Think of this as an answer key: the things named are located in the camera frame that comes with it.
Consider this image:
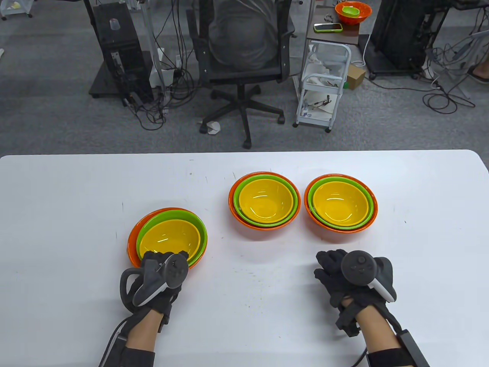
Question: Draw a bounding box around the cardboard box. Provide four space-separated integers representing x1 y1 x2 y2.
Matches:
346 63 366 90

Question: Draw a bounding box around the white paper sheet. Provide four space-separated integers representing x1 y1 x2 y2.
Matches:
304 92 340 117

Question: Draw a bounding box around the black module cable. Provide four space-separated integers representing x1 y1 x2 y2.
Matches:
350 346 368 367
99 317 134 367

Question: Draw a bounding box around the black equipment rack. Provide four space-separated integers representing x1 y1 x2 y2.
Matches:
365 0 451 80

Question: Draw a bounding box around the black office chair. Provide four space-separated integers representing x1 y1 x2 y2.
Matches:
186 0 295 149

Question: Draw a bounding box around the white rolling cart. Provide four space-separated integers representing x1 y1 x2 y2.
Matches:
293 41 352 133

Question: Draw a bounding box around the black wheeled platform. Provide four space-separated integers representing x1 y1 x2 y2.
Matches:
89 61 153 100

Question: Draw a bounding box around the person's right hand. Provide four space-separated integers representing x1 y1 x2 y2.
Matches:
314 249 392 317

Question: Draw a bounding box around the white metal pole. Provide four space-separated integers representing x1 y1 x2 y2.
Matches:
138 0 167 90

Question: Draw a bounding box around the person's left forearm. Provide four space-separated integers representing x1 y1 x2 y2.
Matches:
124 308 165 367

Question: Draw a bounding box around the black wrist module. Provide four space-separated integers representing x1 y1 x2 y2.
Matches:
397 331 430 367
113 333 130 367

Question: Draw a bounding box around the black cable bundle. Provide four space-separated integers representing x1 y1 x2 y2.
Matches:
128 0 199 131
422 36 489 114

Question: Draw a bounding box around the large orange bowl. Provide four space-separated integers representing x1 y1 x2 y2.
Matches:
304 174 379 234
127 208 208 269
335 1 372 25
228 171 301 231

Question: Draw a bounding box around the small yellow bowl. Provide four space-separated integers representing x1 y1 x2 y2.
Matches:
238 179 294 224
313 181 369 225
139 219 201 264

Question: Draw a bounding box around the medium green bowl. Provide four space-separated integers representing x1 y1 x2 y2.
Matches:
308 177 374 231
233 174 299 227
136 210 208 268

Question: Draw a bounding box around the white crumpled cloth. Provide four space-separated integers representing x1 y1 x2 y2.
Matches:
306 53 340 79

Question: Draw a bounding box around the brown side table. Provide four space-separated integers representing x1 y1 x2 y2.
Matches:
306 6 361 46

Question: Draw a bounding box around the black computer tower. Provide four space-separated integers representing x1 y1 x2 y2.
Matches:
93 3 154 104

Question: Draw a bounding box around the dark grey handheld controller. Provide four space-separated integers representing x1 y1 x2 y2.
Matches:
341 250 397 302
120 255 190 312

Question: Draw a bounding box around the black wrist band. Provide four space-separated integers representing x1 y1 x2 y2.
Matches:
367 347 415 367

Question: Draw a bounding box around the person's left hand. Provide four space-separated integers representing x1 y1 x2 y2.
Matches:
126 250 190 318

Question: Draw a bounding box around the white wheeled trolley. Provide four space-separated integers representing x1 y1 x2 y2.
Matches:
0 0 33 19

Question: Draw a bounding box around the white power strip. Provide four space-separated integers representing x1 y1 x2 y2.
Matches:
149 48 182 88

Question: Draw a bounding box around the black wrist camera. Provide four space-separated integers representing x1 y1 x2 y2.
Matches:
159 302 173 333
335 300 361 338

